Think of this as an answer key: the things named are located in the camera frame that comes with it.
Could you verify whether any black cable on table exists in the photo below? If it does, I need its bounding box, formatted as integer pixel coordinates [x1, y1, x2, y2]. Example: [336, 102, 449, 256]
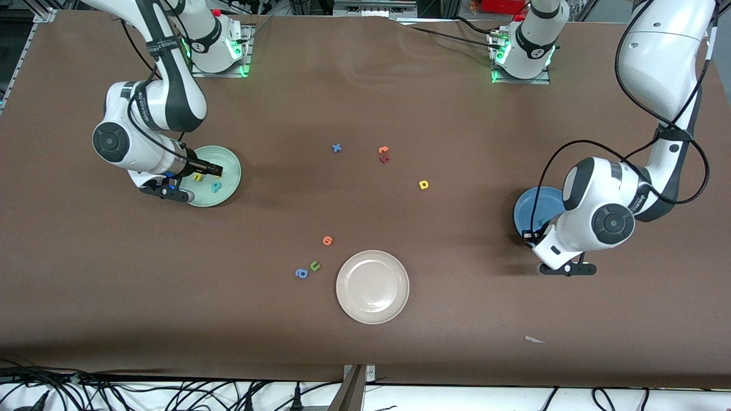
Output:
[397, 16, 506, 51]

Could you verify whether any silver metal frame piece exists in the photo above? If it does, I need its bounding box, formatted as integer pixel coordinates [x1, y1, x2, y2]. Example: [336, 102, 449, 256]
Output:
[332, 0, 419, 19]

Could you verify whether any thick black floor cable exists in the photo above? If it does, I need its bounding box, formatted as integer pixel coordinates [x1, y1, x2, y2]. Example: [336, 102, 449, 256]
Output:
[0, 365, 78, 386]

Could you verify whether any aluminium frame profile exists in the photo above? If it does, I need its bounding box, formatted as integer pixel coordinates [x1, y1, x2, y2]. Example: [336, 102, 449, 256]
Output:
[0, 0, 65, 109]

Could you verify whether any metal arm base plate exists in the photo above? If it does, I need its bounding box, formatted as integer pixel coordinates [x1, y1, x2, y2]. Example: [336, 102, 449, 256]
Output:
[190, 24, 253, 78]
[490, 27, 552, 86]

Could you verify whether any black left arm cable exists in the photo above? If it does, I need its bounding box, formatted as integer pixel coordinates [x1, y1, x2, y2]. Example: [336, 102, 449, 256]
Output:
[528, 0, 718, 237]

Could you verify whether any blue plate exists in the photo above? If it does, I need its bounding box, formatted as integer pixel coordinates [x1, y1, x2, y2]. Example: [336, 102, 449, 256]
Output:
[513, 186, 567, 239]

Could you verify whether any beige plate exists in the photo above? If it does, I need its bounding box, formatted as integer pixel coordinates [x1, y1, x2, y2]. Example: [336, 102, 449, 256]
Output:
[335, 249, 411, 325]

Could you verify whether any red box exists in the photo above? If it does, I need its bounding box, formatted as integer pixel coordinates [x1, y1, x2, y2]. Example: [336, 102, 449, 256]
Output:
[479, 0, 529, 15]

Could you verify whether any metal table bracket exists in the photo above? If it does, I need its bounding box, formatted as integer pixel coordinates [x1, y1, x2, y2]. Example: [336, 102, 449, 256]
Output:
[327, 364, 377, 411]

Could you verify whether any green plate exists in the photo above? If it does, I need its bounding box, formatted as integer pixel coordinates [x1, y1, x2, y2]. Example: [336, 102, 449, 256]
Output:
[180, 145, 242, 208]

